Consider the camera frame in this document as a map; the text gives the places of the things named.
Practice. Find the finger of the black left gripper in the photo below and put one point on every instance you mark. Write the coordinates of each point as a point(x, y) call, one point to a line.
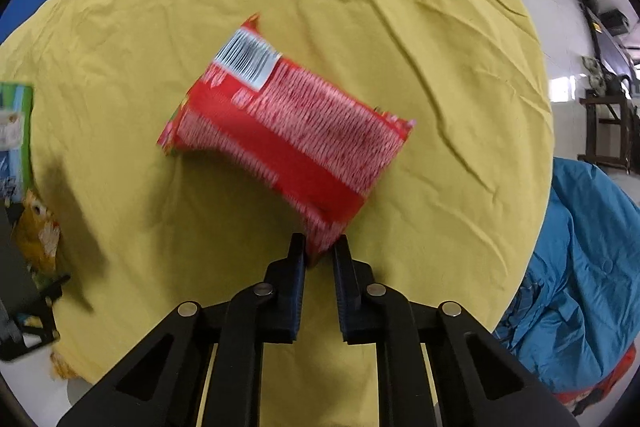
point(31, 326)

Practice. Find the green blue snack pack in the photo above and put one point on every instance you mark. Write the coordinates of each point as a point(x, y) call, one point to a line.
point(16, 166)

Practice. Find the yellow chip bag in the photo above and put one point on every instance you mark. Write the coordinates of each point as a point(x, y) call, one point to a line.
point(37, 235)

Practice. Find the teal blanket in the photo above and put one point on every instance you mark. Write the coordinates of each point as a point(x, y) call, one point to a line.
point(576, 311)

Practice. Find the yellow tablecloth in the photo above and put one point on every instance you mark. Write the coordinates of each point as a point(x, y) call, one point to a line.
point(455, 216)

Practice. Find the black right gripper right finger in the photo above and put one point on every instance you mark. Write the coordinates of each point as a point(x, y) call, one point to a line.
point(436, 366)

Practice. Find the dark wooden chair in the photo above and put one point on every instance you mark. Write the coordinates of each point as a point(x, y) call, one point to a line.
point(612, 132)

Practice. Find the red snack packet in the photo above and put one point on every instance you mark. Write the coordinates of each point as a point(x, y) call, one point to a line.
point(317, 146)

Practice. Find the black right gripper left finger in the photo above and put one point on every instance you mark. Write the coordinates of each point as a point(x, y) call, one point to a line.
point(202, 365)

